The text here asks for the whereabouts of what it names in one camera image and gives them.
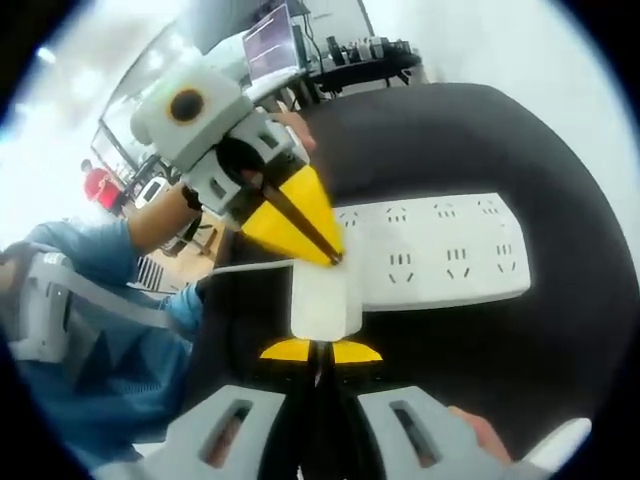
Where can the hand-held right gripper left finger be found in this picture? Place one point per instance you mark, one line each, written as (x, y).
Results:
(200, 440)

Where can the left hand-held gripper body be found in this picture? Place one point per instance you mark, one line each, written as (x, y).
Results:
(200, 125)

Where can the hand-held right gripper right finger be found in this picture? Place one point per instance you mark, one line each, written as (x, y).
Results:
(445, 435)

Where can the white desk lamp plug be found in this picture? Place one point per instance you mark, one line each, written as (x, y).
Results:
(320, 300)

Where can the white power strip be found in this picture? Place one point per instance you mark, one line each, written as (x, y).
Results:
(440, 250)

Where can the white office desk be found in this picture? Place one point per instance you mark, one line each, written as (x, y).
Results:
(280, 82)

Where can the person's right hand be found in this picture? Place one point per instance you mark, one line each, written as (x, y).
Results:
(482, 435)

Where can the person's left hand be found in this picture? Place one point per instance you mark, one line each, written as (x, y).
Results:
(300, 127)

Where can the black-framed glass board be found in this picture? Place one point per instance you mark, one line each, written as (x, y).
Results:
(145, 100)

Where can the black wristband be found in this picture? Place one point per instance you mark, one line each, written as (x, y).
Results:
(191, 199)

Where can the white wheeled cart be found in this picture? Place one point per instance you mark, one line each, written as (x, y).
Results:
(151, 192)

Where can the laptop with lit screen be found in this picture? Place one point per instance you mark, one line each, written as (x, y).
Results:
(270, 45)

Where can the black side table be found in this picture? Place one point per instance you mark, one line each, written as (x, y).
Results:
(360, 70)

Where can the grey chest-worn device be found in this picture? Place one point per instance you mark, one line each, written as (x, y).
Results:
(40, 310)

